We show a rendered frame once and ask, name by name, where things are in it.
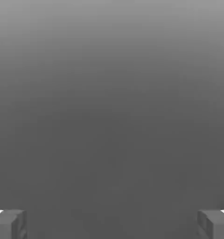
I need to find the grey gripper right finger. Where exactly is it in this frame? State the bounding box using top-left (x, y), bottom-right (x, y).
top-left (196, 209), bottom-right (224, 239)

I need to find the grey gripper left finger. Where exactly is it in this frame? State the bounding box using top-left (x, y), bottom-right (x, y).
top-left (0, 209), bottom-right (28, 239)

